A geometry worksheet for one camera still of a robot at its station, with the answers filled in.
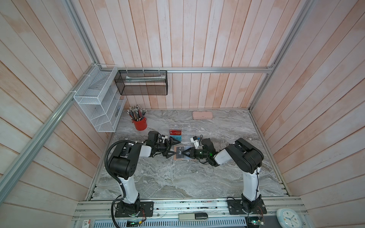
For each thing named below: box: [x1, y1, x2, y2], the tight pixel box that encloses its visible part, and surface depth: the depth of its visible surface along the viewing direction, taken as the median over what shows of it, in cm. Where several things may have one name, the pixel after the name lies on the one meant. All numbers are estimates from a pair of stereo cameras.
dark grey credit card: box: [175, 146, 184, 159], surface depth 96 cm
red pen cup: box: [132, 117, 148, 132], surface depth 109 cm
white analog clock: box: [276, 208, 303, 228], surface depth 70 cm
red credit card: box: [169, 130, 183, 136], surface depth 101 cm
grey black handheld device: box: [178, 212, 209, 221], surface depth 70 cm
